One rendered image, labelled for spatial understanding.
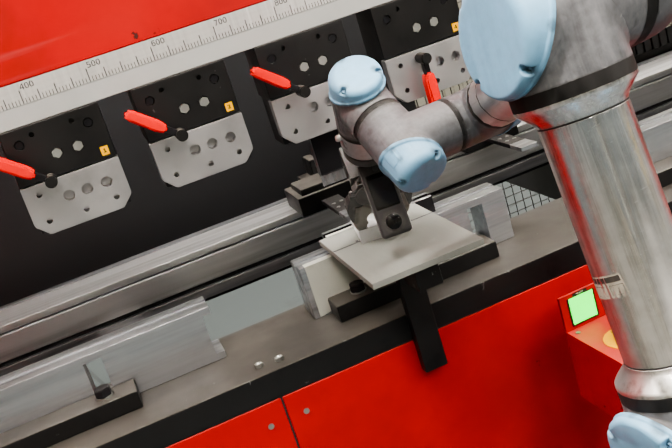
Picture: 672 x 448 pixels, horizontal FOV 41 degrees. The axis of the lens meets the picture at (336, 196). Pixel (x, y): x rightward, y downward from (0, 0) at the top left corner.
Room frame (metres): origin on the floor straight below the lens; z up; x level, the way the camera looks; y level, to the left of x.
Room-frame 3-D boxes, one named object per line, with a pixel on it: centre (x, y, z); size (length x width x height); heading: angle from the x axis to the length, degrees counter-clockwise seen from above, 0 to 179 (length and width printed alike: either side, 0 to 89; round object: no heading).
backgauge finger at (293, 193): (1.64, 0.01, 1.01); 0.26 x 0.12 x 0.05; 13
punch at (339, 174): (1.49, -0.03, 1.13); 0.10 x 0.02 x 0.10; 103
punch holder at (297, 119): (1.48, -0.01, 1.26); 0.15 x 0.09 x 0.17; 103
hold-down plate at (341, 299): (1.44, -0.09, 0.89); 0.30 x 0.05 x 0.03; 103
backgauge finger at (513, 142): (1.73, -0.34, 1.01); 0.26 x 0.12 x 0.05; 13
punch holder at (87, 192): (1.38, 0.38, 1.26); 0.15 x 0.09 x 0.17; 103
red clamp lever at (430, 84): (1.46, -0.20, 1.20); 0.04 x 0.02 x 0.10; 13
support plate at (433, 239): (1.34, -0.07, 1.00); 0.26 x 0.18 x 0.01; 13
